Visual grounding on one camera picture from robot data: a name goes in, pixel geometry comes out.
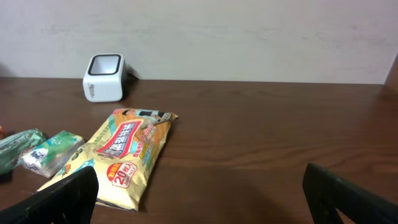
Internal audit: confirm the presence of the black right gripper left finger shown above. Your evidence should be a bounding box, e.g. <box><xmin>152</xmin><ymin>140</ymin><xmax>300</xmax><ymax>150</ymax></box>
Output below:
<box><xmin>1</xmin><ymin>166</ymin><xmax>99</xmax><ymax>223</ymax></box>

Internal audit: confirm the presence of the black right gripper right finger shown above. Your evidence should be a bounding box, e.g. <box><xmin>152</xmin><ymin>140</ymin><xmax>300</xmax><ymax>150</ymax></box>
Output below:
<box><xmin>302</xmin><ymin>163</ymin><xmax>397</xmax><ymax>224</ymax></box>

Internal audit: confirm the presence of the small teal tissue pack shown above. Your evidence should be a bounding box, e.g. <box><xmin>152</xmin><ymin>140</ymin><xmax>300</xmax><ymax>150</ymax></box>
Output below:
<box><xmin>21</xmin><ymin>131</ymin><xmax>85</xmax><ymax>178</ymax></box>

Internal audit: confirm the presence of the yellow snack bag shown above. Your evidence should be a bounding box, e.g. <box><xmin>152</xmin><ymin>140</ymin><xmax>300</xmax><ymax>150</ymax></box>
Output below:
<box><xmin>40</xmin><ymin>108</ymin><xmax>178</xmax><ymax>210</ymax></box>

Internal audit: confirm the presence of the light green pack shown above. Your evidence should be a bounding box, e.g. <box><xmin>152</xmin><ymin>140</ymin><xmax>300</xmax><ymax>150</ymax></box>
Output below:
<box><xmin>1</xmin><ymin>129</ymin><xmax>45</xmax><ymax>175</ymax></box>

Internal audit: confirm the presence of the orange snack pack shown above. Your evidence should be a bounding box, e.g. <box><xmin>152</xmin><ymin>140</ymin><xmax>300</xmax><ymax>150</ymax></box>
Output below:
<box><xmin>0</xmin><ymin>126</ymin><xmax>7</xmax><ymax>140</ymax></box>

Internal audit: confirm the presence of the white barcode scanner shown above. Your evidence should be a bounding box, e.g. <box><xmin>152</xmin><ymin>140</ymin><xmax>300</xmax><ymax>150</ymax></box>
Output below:
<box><xmin>83</xmin><ymin>54</ymin><xmax>127</xmax><ymax>103</ymax></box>

